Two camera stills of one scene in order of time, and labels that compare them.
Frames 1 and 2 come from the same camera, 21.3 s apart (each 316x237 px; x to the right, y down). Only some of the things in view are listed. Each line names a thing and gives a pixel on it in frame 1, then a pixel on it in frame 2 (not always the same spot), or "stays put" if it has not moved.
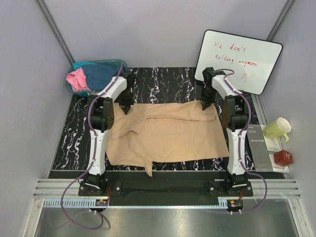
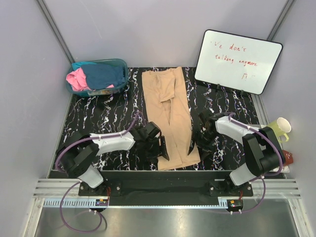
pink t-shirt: x=77 y=78 stays put
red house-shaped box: x=283 y=158 stays put
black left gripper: x=125 y=106 to x=160 y=150
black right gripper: x=206 y=102 to x=203 y=145
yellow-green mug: x=277 y=130 stays put
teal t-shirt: x=78 y=65 stays put
